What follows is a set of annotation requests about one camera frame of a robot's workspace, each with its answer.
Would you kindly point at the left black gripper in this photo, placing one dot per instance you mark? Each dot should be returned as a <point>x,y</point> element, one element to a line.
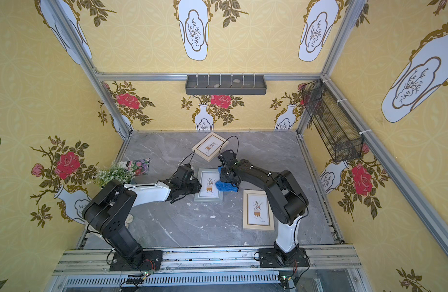
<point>194,186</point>

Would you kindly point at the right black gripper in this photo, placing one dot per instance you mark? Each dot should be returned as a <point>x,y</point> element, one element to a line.
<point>229,175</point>

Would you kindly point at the blue microfiber cloth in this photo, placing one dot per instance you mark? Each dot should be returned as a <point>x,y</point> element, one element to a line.
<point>224,186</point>

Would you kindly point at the grey-green picture frame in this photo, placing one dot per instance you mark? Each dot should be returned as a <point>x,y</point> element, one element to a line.
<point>209,192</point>

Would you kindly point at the beige picture frame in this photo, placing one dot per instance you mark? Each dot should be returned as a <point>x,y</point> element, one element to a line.
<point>257,213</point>
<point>209,147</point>

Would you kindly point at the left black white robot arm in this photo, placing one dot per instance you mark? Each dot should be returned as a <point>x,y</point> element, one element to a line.
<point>107,213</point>

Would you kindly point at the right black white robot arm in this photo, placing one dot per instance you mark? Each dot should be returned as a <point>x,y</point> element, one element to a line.
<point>287,200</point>

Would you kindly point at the floral patterned box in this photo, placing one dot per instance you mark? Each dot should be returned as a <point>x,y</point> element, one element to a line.
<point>136,167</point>

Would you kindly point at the beige work glove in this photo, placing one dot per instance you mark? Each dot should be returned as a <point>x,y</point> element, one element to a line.
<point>128,221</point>

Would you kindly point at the potted green plant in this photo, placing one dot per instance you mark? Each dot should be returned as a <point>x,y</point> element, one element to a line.
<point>115,172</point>

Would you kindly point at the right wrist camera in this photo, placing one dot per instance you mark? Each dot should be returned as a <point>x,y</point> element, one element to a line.
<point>227,158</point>

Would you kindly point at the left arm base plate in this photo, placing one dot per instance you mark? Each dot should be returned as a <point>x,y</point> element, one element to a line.
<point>145,261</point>

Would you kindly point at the grey wall shelf tray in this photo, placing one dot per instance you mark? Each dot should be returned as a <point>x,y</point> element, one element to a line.
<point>226,84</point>

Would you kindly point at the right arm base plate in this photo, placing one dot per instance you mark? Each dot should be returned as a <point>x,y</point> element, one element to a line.
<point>276,258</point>

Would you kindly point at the black wire mesh basket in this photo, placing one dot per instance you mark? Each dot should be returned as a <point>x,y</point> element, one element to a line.
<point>337,131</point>

